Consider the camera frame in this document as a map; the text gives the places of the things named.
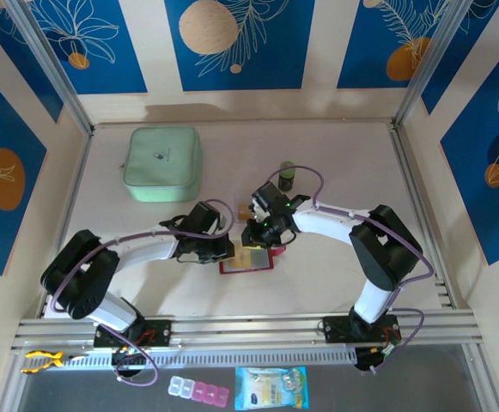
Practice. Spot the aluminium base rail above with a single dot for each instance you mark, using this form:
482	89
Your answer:
253	328

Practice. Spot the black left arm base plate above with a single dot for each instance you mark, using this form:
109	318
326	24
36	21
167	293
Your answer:
163	332

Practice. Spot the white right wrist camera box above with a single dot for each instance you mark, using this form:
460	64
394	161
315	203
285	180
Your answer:
254	212

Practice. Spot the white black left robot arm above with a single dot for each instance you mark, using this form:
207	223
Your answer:
146	254

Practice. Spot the mint green medicine bag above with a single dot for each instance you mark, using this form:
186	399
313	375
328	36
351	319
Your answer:
161	165

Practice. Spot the gold credit card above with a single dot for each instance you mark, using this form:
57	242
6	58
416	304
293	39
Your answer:
245	212

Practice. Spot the beige credit card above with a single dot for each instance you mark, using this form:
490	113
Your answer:
240	262

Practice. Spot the aluminium side rail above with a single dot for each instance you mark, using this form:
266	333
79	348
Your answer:
425	214
68	214

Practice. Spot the aluminium corner post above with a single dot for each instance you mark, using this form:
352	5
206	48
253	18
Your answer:
52	64
433	64

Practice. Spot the blue snack packet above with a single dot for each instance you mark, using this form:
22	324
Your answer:
270	388

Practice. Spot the clear pink pill organizer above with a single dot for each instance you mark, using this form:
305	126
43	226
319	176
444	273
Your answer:
197	390

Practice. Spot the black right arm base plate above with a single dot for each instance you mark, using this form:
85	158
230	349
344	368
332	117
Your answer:
335	330

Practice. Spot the red card holder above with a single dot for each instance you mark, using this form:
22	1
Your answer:
259	262

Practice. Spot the green lidded dark bottle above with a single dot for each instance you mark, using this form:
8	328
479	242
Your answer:
287	178

